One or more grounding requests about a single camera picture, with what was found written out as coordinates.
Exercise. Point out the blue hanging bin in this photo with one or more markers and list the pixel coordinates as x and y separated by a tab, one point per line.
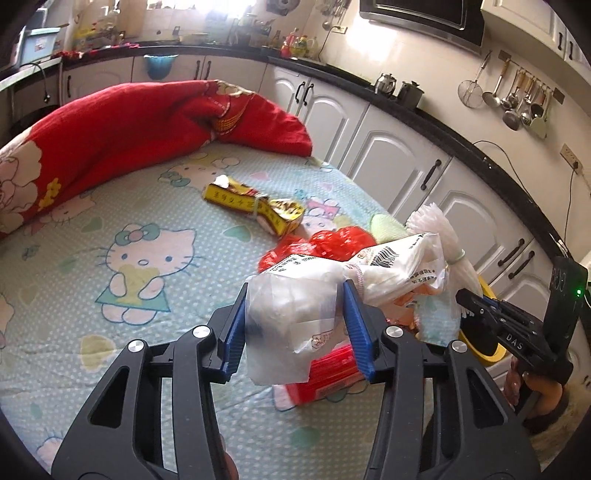
160	67

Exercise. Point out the set of hanging metal utensils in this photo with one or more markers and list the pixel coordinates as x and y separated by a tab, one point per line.
517	106

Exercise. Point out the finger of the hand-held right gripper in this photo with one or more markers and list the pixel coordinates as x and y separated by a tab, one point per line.
496	304
471	304

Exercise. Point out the pale blue plastic packet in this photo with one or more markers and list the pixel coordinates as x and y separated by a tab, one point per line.
436	318

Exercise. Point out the white plastic bag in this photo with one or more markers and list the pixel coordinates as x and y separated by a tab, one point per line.
286	323

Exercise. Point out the small hanging kitchen tools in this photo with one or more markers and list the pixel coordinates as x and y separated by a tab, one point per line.
333	11

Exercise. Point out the white barcode package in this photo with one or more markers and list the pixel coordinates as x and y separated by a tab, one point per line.
397	267

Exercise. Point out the metal strainer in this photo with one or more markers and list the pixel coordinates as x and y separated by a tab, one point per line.
470	92

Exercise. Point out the black range hood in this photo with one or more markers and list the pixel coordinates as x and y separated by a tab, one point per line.
415	14

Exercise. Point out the yellow snack wrapper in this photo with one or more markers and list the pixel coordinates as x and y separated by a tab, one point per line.
272	217

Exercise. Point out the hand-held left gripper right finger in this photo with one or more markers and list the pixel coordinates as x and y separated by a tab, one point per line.
359	332

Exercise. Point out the dark lidded pot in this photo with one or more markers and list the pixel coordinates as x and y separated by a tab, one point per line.
410	94

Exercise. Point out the pale green plastic piece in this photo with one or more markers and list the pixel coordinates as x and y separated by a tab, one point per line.
388	227

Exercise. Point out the cartoon cat printed bedsheet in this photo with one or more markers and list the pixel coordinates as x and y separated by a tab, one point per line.
92	295

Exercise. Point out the row of white base cabinets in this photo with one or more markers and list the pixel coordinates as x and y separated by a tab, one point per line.
392	152

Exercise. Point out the person's right hand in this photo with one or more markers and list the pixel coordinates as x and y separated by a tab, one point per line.
513	385

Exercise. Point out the beige wall outlet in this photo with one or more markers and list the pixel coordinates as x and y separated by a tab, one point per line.
570	157

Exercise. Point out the red packet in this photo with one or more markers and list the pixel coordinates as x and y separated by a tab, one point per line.
332	369

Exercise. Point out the wall utensil rail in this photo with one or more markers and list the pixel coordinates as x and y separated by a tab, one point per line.
505	56

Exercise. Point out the person's right forearm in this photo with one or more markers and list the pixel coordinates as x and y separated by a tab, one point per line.
565	429

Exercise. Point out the person's left hand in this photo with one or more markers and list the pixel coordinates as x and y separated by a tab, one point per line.
229	461

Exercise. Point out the group of cooking oil bottles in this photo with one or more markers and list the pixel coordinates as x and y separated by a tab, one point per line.
298	46

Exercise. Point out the white wall cabinets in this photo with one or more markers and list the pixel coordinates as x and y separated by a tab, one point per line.
535	23

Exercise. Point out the black kitchen countertop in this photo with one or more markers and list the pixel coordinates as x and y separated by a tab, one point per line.
461	138

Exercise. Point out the metal teapot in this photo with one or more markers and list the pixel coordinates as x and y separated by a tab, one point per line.
385	85

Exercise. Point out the round wall fan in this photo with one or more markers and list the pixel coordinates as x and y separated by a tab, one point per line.
284	5

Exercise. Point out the red plastic bag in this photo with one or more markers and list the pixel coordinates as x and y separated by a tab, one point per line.
332	242

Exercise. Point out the yellow trash bin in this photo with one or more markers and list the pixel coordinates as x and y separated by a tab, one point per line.
491	357

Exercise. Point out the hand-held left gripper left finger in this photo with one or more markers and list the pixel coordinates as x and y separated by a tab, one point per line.
233	332

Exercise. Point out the blue storage box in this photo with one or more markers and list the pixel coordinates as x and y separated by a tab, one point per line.
39	46

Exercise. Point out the red blanket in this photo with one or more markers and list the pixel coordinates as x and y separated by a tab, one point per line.
115	120

